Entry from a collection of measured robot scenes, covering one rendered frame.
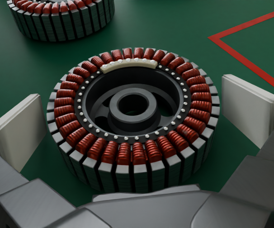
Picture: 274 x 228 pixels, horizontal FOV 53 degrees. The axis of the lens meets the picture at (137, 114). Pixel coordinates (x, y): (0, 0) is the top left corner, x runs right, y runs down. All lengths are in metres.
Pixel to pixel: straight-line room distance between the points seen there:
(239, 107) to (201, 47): 0.12
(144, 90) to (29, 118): 0.08
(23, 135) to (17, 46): 0.16
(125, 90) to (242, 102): 0.08
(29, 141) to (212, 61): 0.17
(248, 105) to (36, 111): 0.13
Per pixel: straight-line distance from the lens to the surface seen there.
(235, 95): 0.18
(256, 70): 0.27
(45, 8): 0.29
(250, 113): 0.17
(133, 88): 0.19
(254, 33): 0.31
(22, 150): 0.17
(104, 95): 0.21
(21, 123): 0.17
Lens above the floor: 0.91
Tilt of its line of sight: 48 degrees down
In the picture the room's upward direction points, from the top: 4 degrees counter-clockwise
